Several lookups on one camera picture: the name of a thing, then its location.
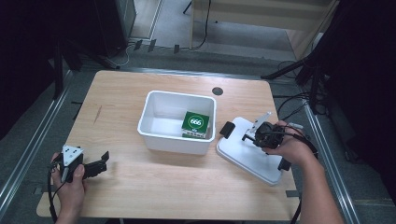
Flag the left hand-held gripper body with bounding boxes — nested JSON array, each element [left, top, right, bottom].
[[49, 145, 108, 184]]

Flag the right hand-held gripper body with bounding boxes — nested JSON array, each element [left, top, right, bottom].
[[247, 111, 286, 149]]

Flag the white lid with black handle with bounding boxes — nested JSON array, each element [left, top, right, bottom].
[[216, 116, 292, 187]]

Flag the green cardboard box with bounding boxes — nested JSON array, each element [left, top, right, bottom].
[[181, 110, 211, 140]]

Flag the white plastic storage box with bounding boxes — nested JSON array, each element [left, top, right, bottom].
[[136, 90, 218, 156]]

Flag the person's right hand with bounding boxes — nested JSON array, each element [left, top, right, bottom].
[[262, 119, 316, 168]]

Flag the person's left hand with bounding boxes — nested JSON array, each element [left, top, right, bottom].
[[50, 151, 89, 220]]

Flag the black metal stand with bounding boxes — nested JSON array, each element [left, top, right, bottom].
[[51, 36, 121, 101], [261, 54, 330, 115]]

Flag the light wooden furniture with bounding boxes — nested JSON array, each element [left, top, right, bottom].
[[189, 0, 340, 61]]

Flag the black cabinet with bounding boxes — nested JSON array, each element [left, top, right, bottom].
[[92, 0, 138, 59]]

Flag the black floor cables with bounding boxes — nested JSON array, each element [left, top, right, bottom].
[[273, 60, 312, 123]]

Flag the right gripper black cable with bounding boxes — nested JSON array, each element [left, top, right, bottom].
[[278, 123, 319, 224]]

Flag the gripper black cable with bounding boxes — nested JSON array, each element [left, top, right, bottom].
[[46, 162, 62, 224], [278, 123, 319, 224]]

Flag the metal floor rail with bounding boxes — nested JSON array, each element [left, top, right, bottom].
[[0, 70, 75, 216], [302, 102, 362, 224]]

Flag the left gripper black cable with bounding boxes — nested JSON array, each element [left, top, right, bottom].
[[46, 162, 62, 224]]

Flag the white floor cable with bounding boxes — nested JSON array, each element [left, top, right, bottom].
[[119, 42, 135, 67]]

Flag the black hanging cable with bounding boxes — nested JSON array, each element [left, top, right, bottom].
[[189, 0, 213, 51]]

